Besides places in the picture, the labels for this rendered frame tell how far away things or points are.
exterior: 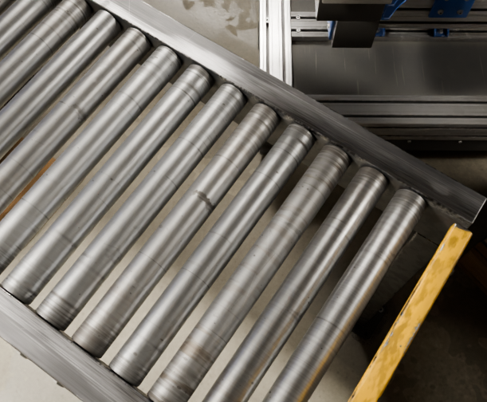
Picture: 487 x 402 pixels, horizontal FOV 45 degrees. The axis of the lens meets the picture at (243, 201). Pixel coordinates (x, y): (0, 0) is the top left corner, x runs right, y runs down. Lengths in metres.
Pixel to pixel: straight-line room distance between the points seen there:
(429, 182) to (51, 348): 0.58
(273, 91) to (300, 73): 0.75
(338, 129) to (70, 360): 0.51
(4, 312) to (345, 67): 1.18
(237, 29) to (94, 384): 1.46
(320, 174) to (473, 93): 0.94
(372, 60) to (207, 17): 0.62
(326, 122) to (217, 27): 1.17
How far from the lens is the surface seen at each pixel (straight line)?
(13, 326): 0.86
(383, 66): 1.74
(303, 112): 0.92
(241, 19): 2.06
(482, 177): 1.89
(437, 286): 0.83
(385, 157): 0.90
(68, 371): 0.82
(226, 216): 0.84
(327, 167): 0.88
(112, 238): 0.85
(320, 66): 1.70
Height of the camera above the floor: 1.59
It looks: 67 degrees down
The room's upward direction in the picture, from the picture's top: straight up
